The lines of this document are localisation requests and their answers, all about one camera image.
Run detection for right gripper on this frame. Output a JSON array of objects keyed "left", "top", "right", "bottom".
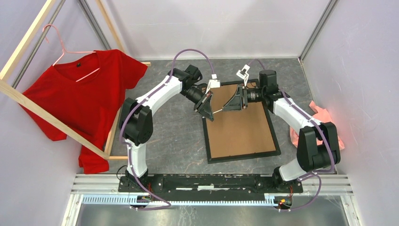
[{"left": 222, "top": 84, "right": 265, "bottom": 112}]

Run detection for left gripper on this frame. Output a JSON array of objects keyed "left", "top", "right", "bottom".
[{"left": 180, "top": 87, "right": 214, "bottom": 122}]

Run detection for black picture frame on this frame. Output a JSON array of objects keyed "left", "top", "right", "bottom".
[{"left": 201, "top": 79, "right": 282, "bottom": 164}]

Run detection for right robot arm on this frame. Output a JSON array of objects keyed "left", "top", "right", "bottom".
[{"left": 222, "top": 70, "right": 341, "bottom": 192}]

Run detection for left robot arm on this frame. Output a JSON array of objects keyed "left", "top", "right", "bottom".
[{"left": 120, "top": 65, "right": 214, "bottom": 192}]

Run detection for red t-shirt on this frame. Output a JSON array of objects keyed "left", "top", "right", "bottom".
[{"left": 20, "top": 49, "right": 148, "bottom": 175}]

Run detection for pink clothes hanger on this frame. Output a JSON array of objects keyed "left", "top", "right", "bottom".
[{"left": 42, "top": 24, "right": 100, "bottom": 82}]

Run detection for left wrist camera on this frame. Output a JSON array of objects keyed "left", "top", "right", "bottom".
[{"left": 205, "top": 73, "right": 220, "bottom": 93}]

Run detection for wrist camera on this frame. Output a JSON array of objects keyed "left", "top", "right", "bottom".
[
  {"left": 205, "top": 73, "right": 220, "bottom": 93},
  {"left": 236, "top": 64, "right": 250, "bottom": 86}
]

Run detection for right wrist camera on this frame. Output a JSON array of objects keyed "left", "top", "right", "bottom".
[{"left": 236, "top": 64, "right": 250, "bottom": 86}]

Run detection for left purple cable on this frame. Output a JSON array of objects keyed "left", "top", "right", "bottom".
[{"left": 119, "top": 48, "right": 216, "bottom": 211}]

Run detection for purple cable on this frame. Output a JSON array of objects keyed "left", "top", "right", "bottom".
[
  {"left": 119, "top": 48, "right": 216, "bottom": 211},
  {"left": 248, "top": 58, "right": 336, "bottom": 212}
]

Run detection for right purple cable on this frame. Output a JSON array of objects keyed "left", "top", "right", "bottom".
[{"left": 248, "top": 58, "right": 336, "bottom": 212}]

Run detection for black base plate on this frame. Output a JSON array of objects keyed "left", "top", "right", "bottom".
[{"left": 118, "top": 174, "right": 303, "bottom": 202}]

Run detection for white cable duct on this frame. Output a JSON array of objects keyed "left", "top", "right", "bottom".
[{"left": 82, "top": 194, "right": 277, "bottom": 207}]

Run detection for wooden rack frame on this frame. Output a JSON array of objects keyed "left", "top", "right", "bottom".
[{"left": 17, "top": 0, "right": 147, "bottom": 150}]

